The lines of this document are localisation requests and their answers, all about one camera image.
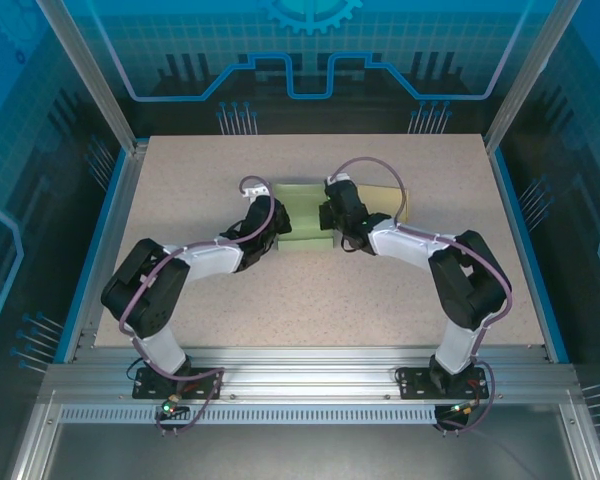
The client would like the green paper box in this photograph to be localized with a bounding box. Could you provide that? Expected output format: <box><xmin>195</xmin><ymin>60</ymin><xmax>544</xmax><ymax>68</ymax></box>
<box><xmin>272</xmin><ymin>182</ymin><xmax>337</xmax><ymax>253</ymax></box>

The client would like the orange paper box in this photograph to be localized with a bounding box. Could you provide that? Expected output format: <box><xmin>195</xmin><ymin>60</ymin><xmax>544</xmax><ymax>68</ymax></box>
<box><xmin>354</xmin><ymin>183</ymin><xmax>412</xmax><ymax>224</ymax></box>

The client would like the small connector with LED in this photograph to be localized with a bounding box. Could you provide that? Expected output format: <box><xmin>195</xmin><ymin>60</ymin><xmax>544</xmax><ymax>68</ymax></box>
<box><xmin>447</xmin><ymin>399</ymin><xmax>481</xmax><ymax>419</ymax></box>
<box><xmin>160</xmin><ymin>394</ymin><xmax>189</xmax><ymax>419</ymax></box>

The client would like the blue-edged side rail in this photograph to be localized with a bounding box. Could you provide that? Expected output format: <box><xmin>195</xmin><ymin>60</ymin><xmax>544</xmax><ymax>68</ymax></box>
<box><xmin>62</xmin><ymin>142</ymin><xmax>149</xmax><ymax>364</ymax></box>
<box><xmin>484</xmin><ymin>139</ymin><xmax>571</xmax><ymax>364</ymax></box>

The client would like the aluminium frame rail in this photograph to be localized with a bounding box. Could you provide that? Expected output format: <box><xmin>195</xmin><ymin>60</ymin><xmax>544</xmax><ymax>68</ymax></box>
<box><xmin>37</xmin><ymin>344</ymin><xmax>581</xmax><ymax>407</ymax></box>

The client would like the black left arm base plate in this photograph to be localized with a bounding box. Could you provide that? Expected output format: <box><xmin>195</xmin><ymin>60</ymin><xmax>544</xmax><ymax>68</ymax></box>
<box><xmin>132</xmin><ymin>367</ymin><xmax>225</xmax><ymax>401</ymax></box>

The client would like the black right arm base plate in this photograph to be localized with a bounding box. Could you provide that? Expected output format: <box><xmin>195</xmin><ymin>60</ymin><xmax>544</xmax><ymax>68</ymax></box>
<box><xmin>395</xmin><ymin>364</ymin><xmax>490</xmax><ymax>401</ymax></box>

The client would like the slotted grey cable duct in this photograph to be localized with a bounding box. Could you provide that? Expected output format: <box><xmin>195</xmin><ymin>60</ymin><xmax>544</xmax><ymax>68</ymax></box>
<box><xmin>58</xmin><ymin>404</ymin><xmax>439</xmax><ymax>426</ymax></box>

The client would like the aluminium frame post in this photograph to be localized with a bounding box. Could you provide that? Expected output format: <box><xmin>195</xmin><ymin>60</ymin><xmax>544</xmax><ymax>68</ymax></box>
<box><xmin>34</xmin><ymin>0</ymin><xmax>151</xmax><ymax>156</ymax></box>
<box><xmin>482</xmin><ymin>0</ymin><xmax>586</xmax><ymax>151</ymax></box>

